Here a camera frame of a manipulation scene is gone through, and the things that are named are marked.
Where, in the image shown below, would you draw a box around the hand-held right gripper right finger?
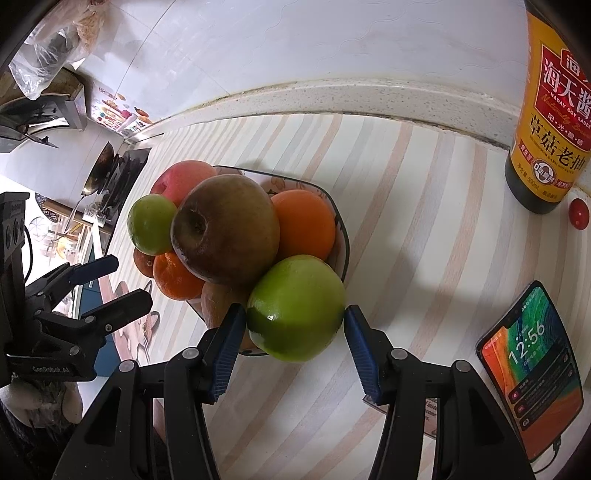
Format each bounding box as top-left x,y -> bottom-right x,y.
343,305 -> 536,480

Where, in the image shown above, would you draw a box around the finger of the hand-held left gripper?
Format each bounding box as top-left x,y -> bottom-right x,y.
34,288 -> 154,341
25,255 -> 120,311

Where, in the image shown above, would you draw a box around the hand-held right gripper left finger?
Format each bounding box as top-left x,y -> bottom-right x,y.
69,302 -> 247,480

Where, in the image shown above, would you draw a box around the small dark red plum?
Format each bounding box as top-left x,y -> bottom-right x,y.
133,247 -> 156,279

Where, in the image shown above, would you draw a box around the brown apple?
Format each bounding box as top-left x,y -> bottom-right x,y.
201,280 -> 258,354

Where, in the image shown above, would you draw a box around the small orange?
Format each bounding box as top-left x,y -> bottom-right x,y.
153,251 -> 205,301

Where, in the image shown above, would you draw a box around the green fruit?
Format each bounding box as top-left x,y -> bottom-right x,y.
127,194 -> 178,256
246,255 -> 348,362

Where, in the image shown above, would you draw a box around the floral ceramic plate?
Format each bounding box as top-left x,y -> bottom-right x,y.
196,165 -> 351,357

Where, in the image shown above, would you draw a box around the dark red apple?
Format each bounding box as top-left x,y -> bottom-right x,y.
171,174 -> 281,284

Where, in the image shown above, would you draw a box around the large red apple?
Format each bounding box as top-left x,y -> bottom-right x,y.
149,160 -> 218,208

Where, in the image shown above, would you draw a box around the large orange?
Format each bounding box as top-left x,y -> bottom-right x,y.
270,189 -> 336,263

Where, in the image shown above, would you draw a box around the person's left hand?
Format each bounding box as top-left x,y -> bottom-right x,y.
0,376 -> 84,431

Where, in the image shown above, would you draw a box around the pink card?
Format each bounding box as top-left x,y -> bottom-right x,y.
362,394 -> 441,439

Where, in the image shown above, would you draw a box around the black gas stove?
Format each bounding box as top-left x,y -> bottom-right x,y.
83,147 -> 152,234

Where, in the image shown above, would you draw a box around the black wok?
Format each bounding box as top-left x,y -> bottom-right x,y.
62,141 -> 116,232

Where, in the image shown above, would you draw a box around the striped cat tablecloth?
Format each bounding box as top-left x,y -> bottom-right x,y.
99,113 -> 591,480

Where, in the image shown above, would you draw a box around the range hood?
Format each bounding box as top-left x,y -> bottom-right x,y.
0,69 -> 88,153

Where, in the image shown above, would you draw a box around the black smartphone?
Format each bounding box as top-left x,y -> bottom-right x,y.
475,280 -> 583,463

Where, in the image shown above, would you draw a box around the plastic bag with dark contents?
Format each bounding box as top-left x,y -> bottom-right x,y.
8,16 -> 100,100

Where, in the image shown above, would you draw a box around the red cherry tomato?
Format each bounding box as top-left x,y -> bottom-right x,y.
568,198 -> 589,230

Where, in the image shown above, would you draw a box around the soy sauce bottle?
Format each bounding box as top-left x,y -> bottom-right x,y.
505,0 -> 591,215

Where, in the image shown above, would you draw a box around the colourful wall stickers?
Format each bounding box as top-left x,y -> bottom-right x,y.
90,85 -> 153,137

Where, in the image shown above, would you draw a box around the black charging cable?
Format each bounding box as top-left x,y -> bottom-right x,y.
538,434 -> 566,467

